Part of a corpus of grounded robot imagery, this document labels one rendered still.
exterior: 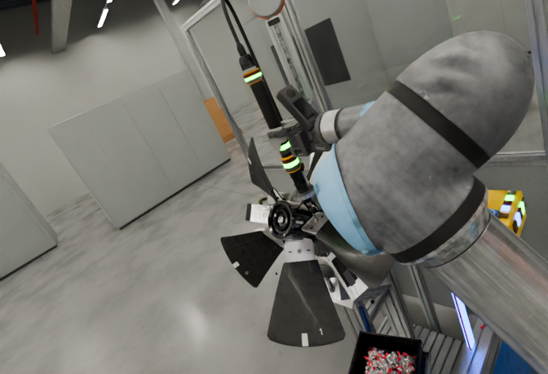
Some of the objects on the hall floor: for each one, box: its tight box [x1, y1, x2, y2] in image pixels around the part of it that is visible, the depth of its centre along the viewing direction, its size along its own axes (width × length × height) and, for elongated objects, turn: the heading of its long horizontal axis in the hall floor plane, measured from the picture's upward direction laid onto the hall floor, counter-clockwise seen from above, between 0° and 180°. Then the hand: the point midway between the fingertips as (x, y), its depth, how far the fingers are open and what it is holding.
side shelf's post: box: [408, 265, 442, 334], centre depth 158 cm, size 4×4×83 cm
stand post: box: [382, 268, 418, 339], centre depth 142 cm, size 4×9×115 cm, turn 92°
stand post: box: [339, 300, 377, 342], centre depth 133 cm, size 4×9×91 cm, turn 92°
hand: (268, 129), depth 86 cm, fingers closed on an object, 4 cm apart
